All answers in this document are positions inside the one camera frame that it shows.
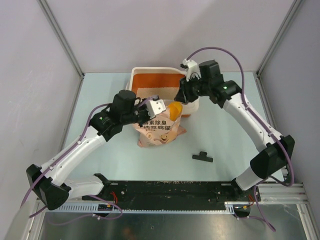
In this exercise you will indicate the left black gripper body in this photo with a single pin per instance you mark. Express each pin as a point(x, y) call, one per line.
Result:
point(139, 114)

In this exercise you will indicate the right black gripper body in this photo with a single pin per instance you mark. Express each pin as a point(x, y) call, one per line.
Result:
point(194, 88)

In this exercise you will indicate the yellow plastic scoop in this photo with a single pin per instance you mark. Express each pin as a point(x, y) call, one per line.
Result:
point(175, 110)

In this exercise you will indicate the pink cat litter bag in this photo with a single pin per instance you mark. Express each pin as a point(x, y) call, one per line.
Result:
point(159, 130)

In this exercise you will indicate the white orange litter box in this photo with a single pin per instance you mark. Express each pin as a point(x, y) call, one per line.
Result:
point(149, 81)

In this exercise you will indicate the black bag clip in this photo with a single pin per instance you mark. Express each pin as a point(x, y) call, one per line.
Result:
point(202, 156)

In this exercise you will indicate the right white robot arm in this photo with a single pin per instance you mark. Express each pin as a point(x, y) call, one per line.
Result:
point(274, 149)

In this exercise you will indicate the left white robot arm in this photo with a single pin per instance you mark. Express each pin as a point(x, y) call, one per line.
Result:
point(50, 181)

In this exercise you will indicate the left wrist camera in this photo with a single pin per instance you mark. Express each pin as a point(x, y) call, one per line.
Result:
point(155, 106)

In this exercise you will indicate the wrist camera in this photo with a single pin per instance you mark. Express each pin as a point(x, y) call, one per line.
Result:
point(192, 69)
point(155, 106)

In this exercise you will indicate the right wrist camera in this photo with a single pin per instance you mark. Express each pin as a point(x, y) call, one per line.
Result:
point(192, 69)

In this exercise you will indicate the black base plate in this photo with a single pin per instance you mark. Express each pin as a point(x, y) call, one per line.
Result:
point(175, 195)

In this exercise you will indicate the grey cable duct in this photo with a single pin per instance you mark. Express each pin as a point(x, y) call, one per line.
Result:
point(85, 207)

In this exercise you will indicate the aluminium frame rail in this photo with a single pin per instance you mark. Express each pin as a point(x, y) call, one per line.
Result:
point(275, 193)

